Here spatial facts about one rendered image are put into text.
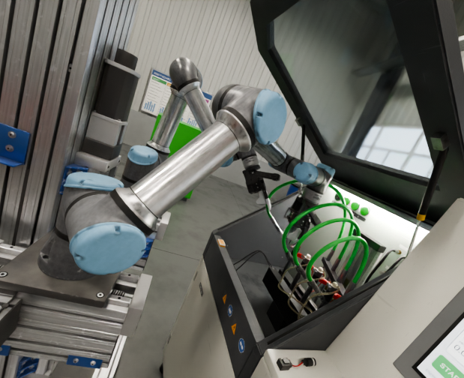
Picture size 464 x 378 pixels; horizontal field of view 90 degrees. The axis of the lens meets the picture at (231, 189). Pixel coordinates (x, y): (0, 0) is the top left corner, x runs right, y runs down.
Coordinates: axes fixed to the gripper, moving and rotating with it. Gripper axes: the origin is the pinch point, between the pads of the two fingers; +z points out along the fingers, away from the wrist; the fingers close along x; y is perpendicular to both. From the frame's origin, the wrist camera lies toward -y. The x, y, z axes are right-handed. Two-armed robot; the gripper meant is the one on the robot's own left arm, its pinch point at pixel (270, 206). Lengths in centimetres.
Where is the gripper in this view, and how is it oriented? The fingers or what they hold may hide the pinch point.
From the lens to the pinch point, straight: 107.8
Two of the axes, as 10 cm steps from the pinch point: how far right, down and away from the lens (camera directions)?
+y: -9.3, 3.2, 1.7
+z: 3.0, 9.4, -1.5
